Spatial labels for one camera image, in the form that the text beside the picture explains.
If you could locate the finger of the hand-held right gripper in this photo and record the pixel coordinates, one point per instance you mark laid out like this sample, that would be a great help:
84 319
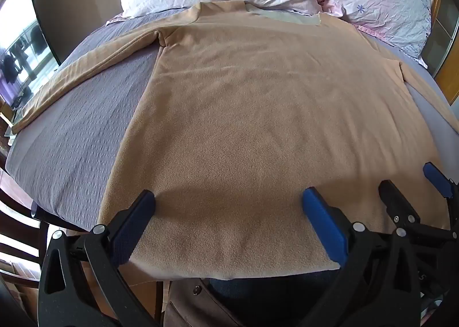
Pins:
398 205
436 178

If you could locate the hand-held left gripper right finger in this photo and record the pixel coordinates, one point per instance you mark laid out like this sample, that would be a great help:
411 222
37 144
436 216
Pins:
322 224

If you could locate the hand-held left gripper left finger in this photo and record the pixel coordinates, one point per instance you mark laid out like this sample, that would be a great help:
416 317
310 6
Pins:
133 226

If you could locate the tan long-sleeve fleece shirt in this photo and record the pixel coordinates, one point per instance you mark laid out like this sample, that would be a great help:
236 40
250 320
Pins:
251 115

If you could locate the person's blue jeans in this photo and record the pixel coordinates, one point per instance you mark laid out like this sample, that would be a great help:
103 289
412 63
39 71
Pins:
272 298

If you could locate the person's brown jacket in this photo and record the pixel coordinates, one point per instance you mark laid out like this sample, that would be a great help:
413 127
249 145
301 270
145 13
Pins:
200 307

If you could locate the grey textured bed blanket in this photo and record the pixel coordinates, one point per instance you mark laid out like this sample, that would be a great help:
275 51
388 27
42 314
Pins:
89 126

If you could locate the dark wooden chair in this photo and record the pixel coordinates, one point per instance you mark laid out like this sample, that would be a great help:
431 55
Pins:
18 226

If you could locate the glass balcony door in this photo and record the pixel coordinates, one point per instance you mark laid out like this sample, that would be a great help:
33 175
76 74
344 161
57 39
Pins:
21 50

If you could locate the wooden headboard frame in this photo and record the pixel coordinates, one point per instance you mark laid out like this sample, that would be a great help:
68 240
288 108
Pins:
444 36

